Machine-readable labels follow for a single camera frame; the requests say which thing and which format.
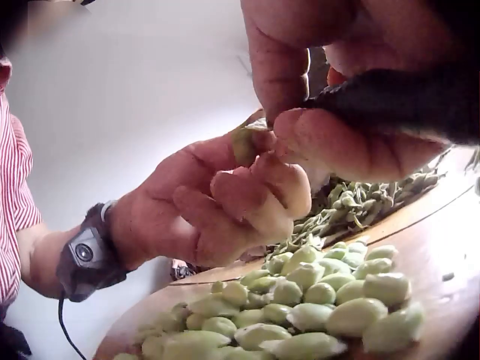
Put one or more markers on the green soybean pod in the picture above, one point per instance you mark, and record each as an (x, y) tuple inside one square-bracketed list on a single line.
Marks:
[(242, 148)]

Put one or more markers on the person's body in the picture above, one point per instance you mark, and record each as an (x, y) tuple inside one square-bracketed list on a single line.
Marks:
[(11, 187)]

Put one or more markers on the person's right hand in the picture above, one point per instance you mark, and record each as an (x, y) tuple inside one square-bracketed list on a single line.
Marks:
[(375, 30)]

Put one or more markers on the person's left hand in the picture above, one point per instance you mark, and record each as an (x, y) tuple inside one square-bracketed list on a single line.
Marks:
[(168, 217)]

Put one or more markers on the person's right index finger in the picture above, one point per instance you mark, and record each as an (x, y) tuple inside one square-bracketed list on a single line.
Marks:
[(348, 150)]

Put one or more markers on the person's left index finger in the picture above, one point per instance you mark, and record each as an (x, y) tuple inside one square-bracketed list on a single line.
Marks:
[(285, 187)]

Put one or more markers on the pile of whole soybean pods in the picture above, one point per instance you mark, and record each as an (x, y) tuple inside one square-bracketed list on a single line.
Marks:
[(352, 202)]

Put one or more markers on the person's right thumb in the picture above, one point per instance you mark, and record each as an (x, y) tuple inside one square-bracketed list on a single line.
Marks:
[(277, 60)]

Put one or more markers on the person's left thumb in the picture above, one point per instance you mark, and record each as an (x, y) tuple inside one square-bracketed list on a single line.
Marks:
[(213, 148)]

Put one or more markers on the black wrist band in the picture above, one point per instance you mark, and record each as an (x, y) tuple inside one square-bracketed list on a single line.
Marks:
[(86, 255)]

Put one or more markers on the person's left middle finger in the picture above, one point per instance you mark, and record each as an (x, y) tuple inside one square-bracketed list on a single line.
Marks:
[(247, 202)]

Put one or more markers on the orange and black hand tool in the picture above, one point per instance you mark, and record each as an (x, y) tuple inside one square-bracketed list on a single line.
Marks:
[(405, 101)]

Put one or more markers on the person's legs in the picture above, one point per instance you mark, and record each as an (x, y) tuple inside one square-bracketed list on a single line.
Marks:
[(11, 337)]

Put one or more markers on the pile of shelled green beans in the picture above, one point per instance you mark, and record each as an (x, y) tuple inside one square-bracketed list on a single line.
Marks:
[(300, 300)]

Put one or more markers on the person's left ring finger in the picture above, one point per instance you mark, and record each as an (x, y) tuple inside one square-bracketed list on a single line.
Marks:
[(210, 221)]

